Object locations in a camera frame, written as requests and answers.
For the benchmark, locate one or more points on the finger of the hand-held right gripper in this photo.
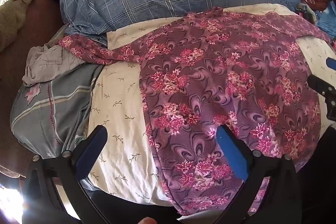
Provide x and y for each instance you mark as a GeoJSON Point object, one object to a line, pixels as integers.
{"type": "Point", "coordinates": [321, 85]}
{"type": "Point", "coordinates": [332, 63]}

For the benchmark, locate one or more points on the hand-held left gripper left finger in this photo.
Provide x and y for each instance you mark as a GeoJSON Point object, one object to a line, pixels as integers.
{"type": "Point", "coordinates": [92, 153]}

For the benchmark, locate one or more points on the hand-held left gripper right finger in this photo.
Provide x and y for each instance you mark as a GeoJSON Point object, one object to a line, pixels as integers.
{"type": "Point", "coordinates": [233, 153]}

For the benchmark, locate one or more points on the purple floral garment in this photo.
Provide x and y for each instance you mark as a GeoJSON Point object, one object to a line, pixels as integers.
{"type": "Point", "coordinates": [210, 69]}

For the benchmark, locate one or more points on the person's left hand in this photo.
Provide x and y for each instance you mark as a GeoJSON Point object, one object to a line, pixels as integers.
{"type": "Point", "coordinates": [148, 220]}

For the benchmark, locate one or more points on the blue denim cloth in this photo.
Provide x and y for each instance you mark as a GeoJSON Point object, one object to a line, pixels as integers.
{"type": "Point", "coordinates": [326, 22]}

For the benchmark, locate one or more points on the cream leaf-print blanket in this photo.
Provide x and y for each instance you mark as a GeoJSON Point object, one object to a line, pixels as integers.
{"type": "Point", "coordinates": [120, 113]}

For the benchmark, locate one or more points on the grey crumpled cloth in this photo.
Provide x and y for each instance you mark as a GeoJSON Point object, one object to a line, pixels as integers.
{"type": "Point", "coordinates": [44, 64]}

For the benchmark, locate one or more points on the beige fleece towel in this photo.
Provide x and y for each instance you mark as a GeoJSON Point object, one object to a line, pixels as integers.
{"type": "Point", "coordinates": [13, 19]}

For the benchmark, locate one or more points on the brown bed frame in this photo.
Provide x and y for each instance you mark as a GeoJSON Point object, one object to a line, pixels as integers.
{"type": "Point", "coordinates": [31, 29]}

